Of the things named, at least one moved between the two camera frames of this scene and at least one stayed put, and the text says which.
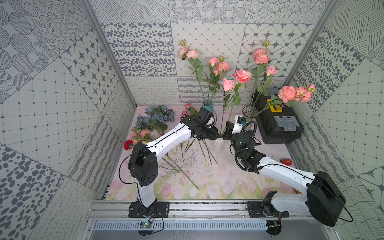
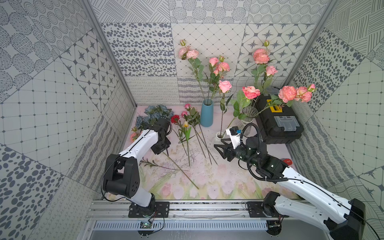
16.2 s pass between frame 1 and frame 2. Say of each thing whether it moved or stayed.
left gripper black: moved
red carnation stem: moved
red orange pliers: stayed
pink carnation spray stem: stayed
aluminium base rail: stayed
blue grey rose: stayed
